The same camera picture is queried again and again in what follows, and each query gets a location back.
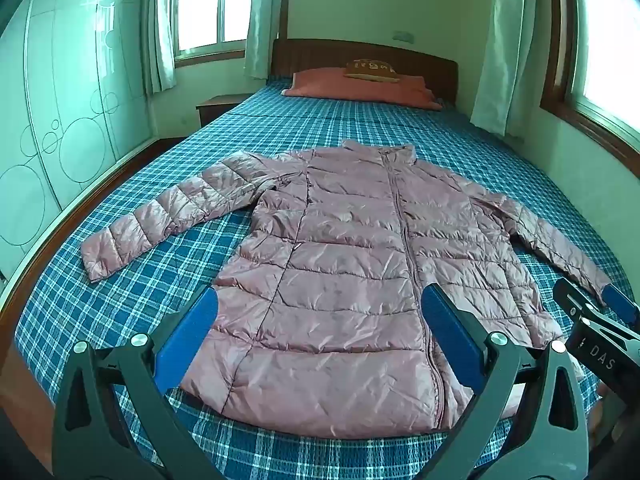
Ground pink quilted down jacket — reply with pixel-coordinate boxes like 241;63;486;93
80;140;613;438

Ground bed with blue plaid sheet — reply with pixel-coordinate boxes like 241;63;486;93
15;77;640;480

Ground wooden nightstand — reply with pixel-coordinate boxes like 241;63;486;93
195;94;248;128

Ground small brown patterned cushion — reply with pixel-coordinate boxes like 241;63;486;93
344;58;399;82

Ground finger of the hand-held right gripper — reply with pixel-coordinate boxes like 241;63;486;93
553;276;609;322
601;284;640;337

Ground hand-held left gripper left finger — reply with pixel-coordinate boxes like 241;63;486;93
52;285;221;480

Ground pale green curtain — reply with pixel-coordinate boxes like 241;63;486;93
243;0;292;81
144;0;177;95
470;0;548;137

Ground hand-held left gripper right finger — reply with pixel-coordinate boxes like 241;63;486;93
421;283;591;480

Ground dark wooden headboard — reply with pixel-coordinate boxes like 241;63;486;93
270;37;459;108

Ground white wardrobe with circle pattern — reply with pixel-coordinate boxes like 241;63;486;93
0;0;162;281

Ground wooden framed window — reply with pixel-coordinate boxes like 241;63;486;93
169;0;257;63
540;0;640;178

